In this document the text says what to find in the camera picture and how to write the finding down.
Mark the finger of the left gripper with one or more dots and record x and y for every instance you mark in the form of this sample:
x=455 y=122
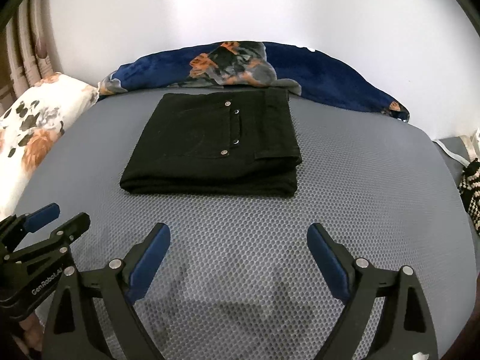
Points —
x=30 y=223
x=67 y=233

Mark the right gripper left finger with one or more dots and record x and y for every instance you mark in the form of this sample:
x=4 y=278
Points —
x=73 y=330

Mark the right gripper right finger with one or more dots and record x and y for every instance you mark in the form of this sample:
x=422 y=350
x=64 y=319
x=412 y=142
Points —
x=405 y=329

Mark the black denim pants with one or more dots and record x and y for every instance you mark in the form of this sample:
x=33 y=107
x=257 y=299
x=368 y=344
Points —
x=233 y=143

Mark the person left hand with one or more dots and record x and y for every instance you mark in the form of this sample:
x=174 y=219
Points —
x=32 y=338

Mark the white floral pillow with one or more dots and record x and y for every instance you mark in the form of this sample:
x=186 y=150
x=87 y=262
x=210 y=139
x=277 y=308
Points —
x=32 y=125

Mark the black white striped cloth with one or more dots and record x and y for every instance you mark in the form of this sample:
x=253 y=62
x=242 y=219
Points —
x=469 y=189

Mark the beige curtain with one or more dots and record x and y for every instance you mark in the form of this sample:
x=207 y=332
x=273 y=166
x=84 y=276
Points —
x=27 y=50

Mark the grey mesh mattress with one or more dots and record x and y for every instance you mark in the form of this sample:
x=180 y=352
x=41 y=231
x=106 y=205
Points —
x=238 y=281

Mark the grey white fabric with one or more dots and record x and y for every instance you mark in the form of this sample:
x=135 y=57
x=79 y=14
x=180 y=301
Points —
x=458 y=152

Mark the navy floral blanket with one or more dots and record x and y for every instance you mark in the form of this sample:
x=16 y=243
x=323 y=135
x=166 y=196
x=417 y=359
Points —
x=309 y=74

